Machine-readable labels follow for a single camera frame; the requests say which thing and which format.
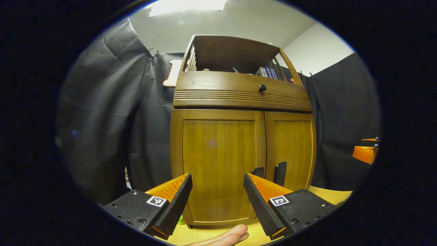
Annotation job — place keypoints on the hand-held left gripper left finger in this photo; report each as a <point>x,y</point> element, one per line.
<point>177,205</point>

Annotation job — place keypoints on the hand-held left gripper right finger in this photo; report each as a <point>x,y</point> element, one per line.
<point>259,208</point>

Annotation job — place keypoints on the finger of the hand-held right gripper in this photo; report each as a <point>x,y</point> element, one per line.
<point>365,152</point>

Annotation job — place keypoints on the wooden shoe cabinet door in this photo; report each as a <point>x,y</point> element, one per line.
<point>218,153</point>
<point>290,143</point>

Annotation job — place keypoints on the wooden double-door shoe cabinet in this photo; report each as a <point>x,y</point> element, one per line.
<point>218,51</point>

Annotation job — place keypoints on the wooden cabinet drawer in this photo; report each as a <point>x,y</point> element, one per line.
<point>222,82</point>

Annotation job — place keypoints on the green frog plush toy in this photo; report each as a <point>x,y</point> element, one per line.
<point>181,220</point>

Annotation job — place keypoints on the black backdrop cloth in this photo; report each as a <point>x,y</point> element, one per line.
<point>102,119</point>

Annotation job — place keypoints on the black drawer knob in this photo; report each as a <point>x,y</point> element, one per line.
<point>262,87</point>

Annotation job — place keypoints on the row of blue white books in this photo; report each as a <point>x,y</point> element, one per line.
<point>268,72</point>

